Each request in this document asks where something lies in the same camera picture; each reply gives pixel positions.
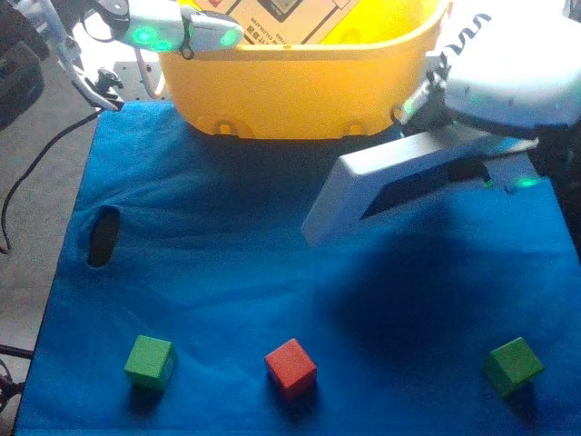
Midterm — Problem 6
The long black cable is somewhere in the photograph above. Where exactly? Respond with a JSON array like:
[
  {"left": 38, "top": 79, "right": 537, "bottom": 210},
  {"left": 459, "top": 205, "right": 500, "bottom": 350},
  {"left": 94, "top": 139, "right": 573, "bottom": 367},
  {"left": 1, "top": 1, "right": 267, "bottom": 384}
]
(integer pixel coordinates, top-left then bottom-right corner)
[{"left": 0, "top": 111, "right": 101, "bottom": 254}]

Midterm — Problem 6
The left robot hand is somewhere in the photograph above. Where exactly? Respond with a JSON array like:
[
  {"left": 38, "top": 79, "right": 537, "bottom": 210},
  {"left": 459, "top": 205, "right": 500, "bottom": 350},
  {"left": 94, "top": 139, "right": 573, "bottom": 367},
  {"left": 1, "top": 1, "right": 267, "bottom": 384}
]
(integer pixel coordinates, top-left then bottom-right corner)
[{"left": 185, "top": 9, "right": 246, "bottom": 52}]

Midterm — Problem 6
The yellow plastic bin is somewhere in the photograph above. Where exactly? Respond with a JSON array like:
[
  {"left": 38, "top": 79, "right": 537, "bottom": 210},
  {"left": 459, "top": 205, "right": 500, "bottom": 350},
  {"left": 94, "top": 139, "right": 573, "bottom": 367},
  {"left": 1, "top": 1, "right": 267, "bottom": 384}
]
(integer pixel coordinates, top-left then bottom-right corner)
[{"left": 135, "top": 0, "right": 455, "bottom": 141}]

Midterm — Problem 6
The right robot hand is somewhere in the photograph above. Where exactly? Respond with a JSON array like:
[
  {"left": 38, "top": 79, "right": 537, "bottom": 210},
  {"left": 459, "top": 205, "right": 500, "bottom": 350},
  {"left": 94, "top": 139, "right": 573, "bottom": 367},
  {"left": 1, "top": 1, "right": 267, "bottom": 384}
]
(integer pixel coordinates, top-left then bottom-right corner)
[{"left": 392, "top": 63, "right": 581, "bottom": 140}]

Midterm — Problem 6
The black cable bundle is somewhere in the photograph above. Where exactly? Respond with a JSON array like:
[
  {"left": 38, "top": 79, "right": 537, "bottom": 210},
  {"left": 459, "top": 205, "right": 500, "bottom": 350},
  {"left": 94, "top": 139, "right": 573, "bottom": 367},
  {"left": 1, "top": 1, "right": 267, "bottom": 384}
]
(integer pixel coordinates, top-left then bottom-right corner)
[{"left": 0, "top": 343, "right": 35, "bottom": 410}]

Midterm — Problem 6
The blue cloth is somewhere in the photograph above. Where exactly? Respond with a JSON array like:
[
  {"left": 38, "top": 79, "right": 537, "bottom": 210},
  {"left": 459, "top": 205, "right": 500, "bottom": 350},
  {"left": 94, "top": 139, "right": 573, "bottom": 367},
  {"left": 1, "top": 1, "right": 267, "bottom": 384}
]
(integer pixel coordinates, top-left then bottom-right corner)
[{"left": 15, "top": 102, "right": 581, "bottom": 436}]

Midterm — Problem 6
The white box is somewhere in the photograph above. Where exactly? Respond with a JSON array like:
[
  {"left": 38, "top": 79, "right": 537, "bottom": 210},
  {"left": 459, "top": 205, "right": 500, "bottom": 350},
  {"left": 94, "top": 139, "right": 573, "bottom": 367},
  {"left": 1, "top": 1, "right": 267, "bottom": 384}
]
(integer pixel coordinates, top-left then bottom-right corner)
[{"left": 300, "top": 131, "right": 541, "bottom": 247}]

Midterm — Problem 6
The plain red wooden block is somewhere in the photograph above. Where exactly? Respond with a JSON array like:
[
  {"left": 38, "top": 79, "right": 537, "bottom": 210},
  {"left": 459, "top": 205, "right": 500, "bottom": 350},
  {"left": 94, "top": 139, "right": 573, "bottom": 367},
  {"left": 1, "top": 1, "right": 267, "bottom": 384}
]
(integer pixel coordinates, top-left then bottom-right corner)
[{"left": 264, "top": 338, "right": 318, "bottom": 401}]

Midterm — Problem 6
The dark blue calculator box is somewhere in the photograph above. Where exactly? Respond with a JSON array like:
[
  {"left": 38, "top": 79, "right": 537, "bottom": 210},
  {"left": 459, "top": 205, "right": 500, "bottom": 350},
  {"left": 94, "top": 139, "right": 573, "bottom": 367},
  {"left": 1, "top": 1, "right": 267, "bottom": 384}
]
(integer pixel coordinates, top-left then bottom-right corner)
[{"left": 192, "top": 0, "right": 364, "bottom": 46}]

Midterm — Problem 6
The green wooden block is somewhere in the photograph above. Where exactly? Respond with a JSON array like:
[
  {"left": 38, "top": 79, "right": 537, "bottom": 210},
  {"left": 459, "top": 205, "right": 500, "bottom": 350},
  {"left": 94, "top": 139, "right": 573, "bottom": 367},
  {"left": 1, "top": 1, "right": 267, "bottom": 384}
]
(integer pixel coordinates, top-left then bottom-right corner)
[
  {"left": 123, "top": 334, "right": 177, "bottom": 391},
  {"left": 481, "top": 336, "right": 545, "bottom": 398}
]

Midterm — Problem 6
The dark background equipment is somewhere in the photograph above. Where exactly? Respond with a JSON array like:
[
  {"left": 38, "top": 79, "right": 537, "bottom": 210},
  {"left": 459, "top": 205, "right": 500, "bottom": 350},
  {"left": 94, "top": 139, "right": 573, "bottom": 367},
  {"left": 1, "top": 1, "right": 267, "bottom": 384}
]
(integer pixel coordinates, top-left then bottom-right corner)
[{"left": 535, "top": 122, "right": 581, "bottom": 237}]

